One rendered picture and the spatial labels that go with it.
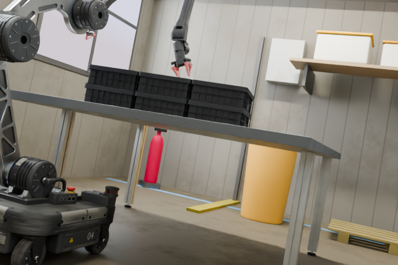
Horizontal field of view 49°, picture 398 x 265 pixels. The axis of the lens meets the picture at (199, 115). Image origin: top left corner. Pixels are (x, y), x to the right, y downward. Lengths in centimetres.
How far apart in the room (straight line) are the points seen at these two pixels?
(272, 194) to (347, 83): 159
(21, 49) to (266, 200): 273
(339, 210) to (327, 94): 122
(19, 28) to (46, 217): 72
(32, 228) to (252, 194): 256
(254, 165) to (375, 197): 140
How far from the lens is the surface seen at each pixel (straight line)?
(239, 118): 224
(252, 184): 401
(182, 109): 230
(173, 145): 531
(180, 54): 245
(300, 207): 215
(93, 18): 217
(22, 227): 180
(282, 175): 399
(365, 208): 482
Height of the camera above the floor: 62
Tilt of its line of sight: 3 degrees up
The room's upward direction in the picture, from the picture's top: 10 degrees clockwise
